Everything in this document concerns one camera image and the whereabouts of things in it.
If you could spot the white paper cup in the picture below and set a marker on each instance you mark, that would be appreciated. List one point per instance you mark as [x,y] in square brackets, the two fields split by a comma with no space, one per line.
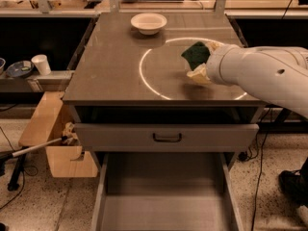
[41,63]

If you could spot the top drawer with black handle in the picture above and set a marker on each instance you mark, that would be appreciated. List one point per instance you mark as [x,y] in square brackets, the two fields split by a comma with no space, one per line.
[166,137]

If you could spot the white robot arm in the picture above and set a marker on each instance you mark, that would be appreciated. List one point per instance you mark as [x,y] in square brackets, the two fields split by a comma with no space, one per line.
[276,75]

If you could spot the grey drawer cabinet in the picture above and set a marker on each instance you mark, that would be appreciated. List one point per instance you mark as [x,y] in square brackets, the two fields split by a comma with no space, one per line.
[125,77]

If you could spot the blue plate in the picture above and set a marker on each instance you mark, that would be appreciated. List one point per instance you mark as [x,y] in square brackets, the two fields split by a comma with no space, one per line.
[20,69]

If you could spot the white paper bowl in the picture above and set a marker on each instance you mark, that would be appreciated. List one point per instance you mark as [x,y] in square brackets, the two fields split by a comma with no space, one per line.
[149,23]

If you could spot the open grey middle drawer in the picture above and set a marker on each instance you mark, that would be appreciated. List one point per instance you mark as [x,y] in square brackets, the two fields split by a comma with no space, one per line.
[165,192]

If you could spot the green scrubbing sponge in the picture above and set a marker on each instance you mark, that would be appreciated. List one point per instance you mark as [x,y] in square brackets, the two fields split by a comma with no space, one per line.
[196,55]

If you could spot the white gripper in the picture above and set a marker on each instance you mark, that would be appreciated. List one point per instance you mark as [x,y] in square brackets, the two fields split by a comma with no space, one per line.
[216,64]

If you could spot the black shoe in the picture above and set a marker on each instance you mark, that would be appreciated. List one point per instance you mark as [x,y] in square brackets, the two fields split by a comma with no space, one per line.
[294,184]

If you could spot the grey side shelf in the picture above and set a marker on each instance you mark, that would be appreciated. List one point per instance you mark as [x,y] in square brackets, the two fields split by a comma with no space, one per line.
[55,81]

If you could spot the metal pole with black stand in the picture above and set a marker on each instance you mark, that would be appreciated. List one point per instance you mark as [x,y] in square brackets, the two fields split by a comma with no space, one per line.
[20,155]

